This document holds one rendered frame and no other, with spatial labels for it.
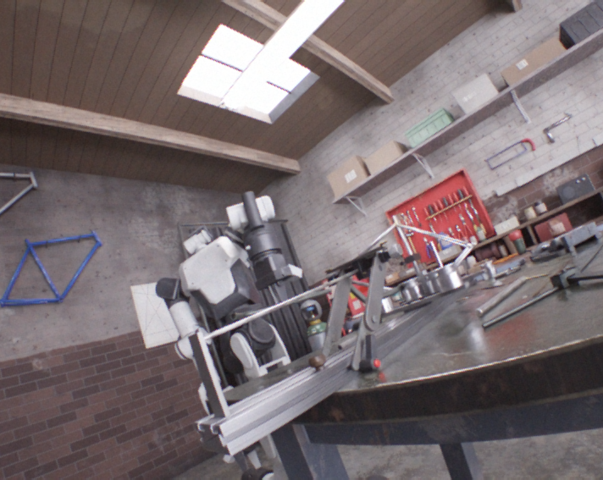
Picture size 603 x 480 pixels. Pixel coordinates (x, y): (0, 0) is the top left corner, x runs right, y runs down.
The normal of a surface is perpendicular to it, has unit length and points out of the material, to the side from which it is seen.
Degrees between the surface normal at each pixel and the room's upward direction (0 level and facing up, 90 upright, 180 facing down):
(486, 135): 90
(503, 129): 90
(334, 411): 90
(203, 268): 76
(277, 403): 90
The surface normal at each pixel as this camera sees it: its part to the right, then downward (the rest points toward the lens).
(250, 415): 0.67, -0.40
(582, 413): -0.66, 0.07
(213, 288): -0.13, -0.42
